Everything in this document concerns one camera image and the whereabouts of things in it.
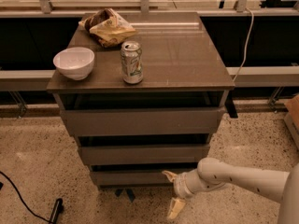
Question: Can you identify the grey drawer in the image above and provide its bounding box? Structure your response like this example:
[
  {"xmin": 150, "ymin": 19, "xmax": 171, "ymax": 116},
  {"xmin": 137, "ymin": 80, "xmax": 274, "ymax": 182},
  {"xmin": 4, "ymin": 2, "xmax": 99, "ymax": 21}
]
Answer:
[
  {"xmin": 61, "ymin": 108, "xmax": 225, "ymax": 136},
  {"xmin": 78, "ymin": 145, "xmax": 210, "ymax": 165},
  {"xmin": 90, "ymin": 170, "xmax": 169, "ymax": 187}
]

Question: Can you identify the white cable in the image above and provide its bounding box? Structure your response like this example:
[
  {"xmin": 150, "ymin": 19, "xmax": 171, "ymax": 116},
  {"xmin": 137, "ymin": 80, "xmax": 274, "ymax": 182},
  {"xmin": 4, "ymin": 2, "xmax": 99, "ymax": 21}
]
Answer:
[{"xmin": 231, "ymin": 7, "xmax": 255, "ymax": 83}]

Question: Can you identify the cardboard box at right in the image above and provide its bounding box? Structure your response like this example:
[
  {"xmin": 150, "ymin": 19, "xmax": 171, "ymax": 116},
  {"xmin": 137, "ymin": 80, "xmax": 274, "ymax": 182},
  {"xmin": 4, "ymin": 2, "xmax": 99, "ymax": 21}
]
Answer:
[{"xmin": 284, "ymin": 95, "xmax": 299, "ymax": 149}]

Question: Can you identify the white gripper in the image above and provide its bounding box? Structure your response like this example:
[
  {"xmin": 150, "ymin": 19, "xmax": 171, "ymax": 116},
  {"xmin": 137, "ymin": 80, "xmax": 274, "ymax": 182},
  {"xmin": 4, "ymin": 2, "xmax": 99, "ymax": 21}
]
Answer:
[{"xmin": 162, "ymin": 169, "xmax": 206, "ymax": 219}]

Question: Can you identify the white bowl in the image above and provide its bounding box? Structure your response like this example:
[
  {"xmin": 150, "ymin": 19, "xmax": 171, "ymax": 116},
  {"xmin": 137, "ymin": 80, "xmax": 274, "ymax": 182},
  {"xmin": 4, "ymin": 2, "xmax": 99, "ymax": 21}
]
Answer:
[{"xmin": 53, "ymin": 47, "xmax": 95, "ymax": 80}]

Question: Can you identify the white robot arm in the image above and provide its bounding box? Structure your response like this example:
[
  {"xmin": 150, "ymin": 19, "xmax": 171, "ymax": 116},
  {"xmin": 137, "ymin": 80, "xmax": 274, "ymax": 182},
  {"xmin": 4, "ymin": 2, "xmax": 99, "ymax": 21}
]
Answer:
[{"xmin": 163, "ymin": 158, "xmax": 299, "ymax": 224}]

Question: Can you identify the yellow brown chip bag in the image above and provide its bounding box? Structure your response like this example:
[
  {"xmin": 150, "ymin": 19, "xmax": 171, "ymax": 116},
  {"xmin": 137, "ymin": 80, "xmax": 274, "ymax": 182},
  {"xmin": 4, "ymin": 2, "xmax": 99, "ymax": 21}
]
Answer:
[{"xmin": 78, "ymin": 8, "xmax": 136, "ymax": 48}]

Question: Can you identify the grey bottom drawer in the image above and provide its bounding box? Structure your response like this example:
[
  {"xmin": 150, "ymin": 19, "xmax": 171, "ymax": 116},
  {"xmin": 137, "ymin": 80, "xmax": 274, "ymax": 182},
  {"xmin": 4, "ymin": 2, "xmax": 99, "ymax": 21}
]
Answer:
[{"xmin": 90, "ymin": 170, "xmax": 169, "ymax": 187}]

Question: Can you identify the green white soda can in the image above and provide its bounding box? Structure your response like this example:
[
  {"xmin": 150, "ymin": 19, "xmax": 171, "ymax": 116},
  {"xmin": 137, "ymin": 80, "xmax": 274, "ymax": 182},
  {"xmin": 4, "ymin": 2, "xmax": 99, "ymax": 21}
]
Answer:
[{"xmin": 121, "ymin": 41, "xmax": 143, "ymax": 84}]

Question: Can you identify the grey top drawer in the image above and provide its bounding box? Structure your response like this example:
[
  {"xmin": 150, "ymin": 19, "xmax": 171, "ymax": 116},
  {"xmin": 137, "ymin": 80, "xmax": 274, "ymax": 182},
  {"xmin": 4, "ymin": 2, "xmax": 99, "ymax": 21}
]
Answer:
[{"xmin": 61, "ymin": 108, "xmax": 225, "ymax": 136}]

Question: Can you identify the grey middle drawer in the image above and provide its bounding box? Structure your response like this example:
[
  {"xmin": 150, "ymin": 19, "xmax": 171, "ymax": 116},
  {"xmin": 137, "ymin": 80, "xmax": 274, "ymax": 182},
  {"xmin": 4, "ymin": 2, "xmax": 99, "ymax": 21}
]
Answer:
[{"xmin": 78, "ymin": 145, "xmax": 210, "ymax": 165}]

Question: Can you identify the grey drawer cabinet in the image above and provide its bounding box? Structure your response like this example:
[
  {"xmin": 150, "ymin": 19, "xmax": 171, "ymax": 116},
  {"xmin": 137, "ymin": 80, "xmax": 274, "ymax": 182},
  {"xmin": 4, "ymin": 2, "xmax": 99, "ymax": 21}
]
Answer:
[{"xmin": 47, "ymin": 13, "xmax": 234, "ymax": 173}]

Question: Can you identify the black floor cable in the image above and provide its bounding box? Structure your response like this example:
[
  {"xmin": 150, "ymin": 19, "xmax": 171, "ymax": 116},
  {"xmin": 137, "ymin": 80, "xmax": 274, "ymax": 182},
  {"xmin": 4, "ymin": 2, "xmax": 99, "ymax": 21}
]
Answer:
[{"xmin": 0, "ymin": 170, "xmax": 54, "ymax": 224}]

